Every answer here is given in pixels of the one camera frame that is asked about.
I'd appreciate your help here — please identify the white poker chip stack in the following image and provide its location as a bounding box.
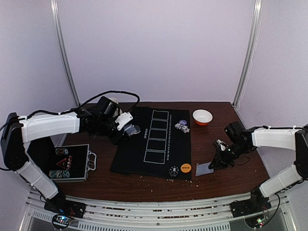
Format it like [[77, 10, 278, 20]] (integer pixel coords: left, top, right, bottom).
[[175, 123, 190, 133]]

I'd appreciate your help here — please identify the orange bowl white inside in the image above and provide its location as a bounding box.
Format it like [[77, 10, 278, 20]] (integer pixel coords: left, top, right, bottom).
[[192, 109, 213, 126]]

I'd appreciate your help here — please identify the aluminium corner post right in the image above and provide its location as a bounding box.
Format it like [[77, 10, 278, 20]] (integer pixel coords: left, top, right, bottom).
[[233, 0, 263, 108]]

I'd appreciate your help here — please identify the chip stack in case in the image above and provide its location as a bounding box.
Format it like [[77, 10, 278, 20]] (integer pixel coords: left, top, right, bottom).
[[55, 148, 69, 156], [49, 170, 70, 179]]

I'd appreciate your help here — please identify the blue small blind button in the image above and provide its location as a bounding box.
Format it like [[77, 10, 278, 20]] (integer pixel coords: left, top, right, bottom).
[[179, 120, 187, 126]]

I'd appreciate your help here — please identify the grey playing card deck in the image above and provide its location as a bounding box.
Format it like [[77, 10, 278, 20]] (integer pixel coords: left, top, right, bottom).
[[123, 124, 135, 137]]

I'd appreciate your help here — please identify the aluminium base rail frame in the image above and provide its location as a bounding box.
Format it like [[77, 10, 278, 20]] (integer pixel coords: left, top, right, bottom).
[[20, 187, 296, 231]]

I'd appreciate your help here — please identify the upper chip stack in case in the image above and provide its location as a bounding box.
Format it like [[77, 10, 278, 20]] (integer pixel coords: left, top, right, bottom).
[[55, 148, 69, 156]]

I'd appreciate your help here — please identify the orange big blind button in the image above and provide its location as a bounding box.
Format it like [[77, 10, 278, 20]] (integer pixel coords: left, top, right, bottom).
[[180, 163, 192, 173]]

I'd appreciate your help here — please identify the dark green chip stack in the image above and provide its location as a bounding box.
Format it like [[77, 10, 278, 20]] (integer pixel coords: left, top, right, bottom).
[[168, 166, 180, 178]]

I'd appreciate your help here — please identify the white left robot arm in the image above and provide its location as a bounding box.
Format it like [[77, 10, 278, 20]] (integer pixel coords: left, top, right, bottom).
[[0, 96, 140, 214]]

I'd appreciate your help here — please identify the face-down card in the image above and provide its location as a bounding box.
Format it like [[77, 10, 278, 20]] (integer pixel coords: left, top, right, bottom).
[[195, 162, 214, 177]]

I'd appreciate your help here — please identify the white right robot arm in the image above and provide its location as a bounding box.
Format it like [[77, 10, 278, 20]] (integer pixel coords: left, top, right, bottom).
[[208, 121, 308, 217]]

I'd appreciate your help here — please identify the aluminium poker chip case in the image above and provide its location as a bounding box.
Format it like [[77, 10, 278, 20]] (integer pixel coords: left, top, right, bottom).
[[27, 144, 97, 182]]

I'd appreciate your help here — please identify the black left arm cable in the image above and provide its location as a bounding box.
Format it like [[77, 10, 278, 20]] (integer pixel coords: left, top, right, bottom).
[[77, 90, 141, 114]]

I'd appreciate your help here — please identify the ceramic mug with print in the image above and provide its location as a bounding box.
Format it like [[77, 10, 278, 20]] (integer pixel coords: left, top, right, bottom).
[[109, 98, 120, 115]]

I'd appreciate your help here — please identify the aluminium corner post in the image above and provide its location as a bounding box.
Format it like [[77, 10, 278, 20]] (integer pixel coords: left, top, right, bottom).
[[50, 0, 80, 106], [233, 0, 263, 108]]

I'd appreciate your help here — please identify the aluminium corner post left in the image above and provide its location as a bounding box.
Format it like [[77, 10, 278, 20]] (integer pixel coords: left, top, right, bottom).
[[50, 0, 80, 106]]

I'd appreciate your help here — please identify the black poker mat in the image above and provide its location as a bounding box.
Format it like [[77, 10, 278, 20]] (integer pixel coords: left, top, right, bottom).
[[110, 107, 192, 180]]

